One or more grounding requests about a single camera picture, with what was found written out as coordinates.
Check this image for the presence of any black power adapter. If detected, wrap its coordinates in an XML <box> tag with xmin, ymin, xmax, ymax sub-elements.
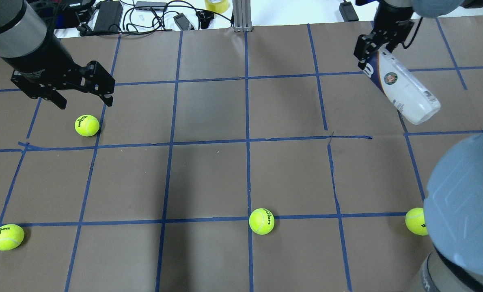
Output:
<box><xmin>93</xmin><ymin>1</ymin><xmax>123</xmax><ymax>32</ymax></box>

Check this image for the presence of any tennis ball near left gripper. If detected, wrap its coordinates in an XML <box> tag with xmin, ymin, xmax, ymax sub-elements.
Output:
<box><xmin>74</xmin><ymin>114</ymin><xmax>100</xmax><ymax>137</ymax></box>

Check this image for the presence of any tennis ball far left corner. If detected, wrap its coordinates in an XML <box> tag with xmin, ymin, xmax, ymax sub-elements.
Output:
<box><xmin>0</xmin><ymin>224</ymin><xmax>25</xmax><ymax>251</ymax></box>

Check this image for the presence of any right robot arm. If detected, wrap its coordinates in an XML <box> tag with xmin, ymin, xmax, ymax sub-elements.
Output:
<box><xmin>354</xmin><ymin>0</ymin><xmax>483</xmax><ymax>292</ymax></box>

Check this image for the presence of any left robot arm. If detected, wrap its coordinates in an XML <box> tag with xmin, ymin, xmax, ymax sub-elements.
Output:
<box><xmin>0</xmin><ymin>0</ymin><xmax>115</xmax><ymax>110</ymax></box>

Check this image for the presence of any clear tennis ball can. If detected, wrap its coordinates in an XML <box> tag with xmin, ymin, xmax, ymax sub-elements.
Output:
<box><xmin>363</xmin><ymin>48</ymin><xmax>441</xmax><ymax>125</ymax></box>

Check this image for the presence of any black cable bundle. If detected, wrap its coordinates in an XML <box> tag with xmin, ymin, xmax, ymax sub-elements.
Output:
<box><xmin>122</xmin><ymin>1</ymin><xmax>234</xmax><ymax>34</ymax></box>

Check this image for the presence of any tennis ball right side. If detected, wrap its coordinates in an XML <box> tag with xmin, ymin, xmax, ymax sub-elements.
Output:
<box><xmin>405</xmin><ymin>207</ymin><xmax>429</xmax><ymax>236</ymax></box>

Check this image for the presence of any centre Head tennis ball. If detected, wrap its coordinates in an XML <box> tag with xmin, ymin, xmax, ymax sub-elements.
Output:
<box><xmin>249</xmin><ymin>208</ymin><xmax>275</xmax><ymax>235</ymax></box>

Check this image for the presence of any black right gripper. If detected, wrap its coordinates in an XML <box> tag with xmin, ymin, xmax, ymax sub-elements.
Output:
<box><xmin>354</xmin><ymin>8</ymin><xmax>414</xmax><ymax>70</ymax></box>

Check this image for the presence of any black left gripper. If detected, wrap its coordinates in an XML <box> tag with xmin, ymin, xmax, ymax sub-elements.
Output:
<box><xmin>10</xmin><ymin>36</ymin><xmax>115</xmax><ymax>110</ymax></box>

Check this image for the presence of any aluminium frame post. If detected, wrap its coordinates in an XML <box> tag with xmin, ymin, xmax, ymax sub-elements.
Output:
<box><xmin>232</xmin><ymin>0</ymin><xmax>253</xmax><ymax>32</ymax></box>

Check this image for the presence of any small black power brick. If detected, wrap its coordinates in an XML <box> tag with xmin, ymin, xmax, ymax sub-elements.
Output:
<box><xmin>339</xmin><ymin>0</ymin><xmax>360</xmax><ymax>22</ymax></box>

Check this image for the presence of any yellow tape roll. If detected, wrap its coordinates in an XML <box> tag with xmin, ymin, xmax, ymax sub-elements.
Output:
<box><xmin>204</xmin><ymin>0</ymin><xmax>230</xmax><ymax>14</ymax></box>

